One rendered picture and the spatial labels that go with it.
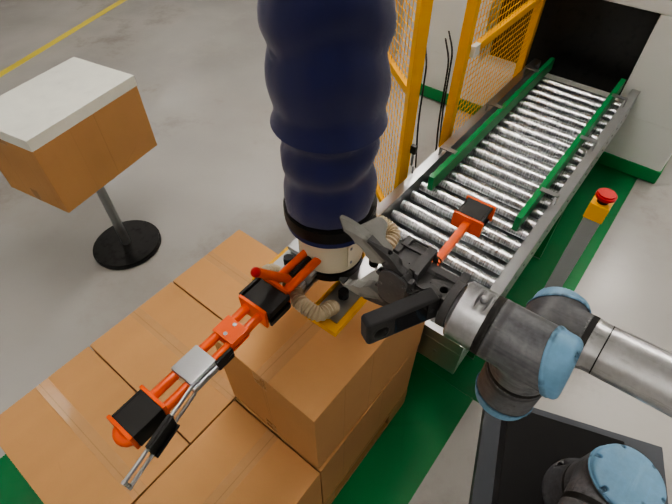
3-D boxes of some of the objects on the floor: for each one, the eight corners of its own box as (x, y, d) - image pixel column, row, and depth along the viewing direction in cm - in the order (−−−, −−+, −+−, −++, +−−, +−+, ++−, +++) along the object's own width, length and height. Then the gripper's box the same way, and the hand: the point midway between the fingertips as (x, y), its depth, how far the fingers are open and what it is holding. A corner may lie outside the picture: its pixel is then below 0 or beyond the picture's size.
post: (516, 336, 245) (596, 192, 169) (528, 343, 242) (615, 200, 167) (510, 345, 241) (589, 202, 166) (523, 352, 238) (609, 210, 163)
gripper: (458, 320, 77) (360, 264, 85) (487, 239, 62) (365, 180, 70) (432, 357, 72) (331, 294, 80) (457, 279, 58) (330, 212, 66)
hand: (336, 252), depth 74 cm, fingers open, 14 cm apart
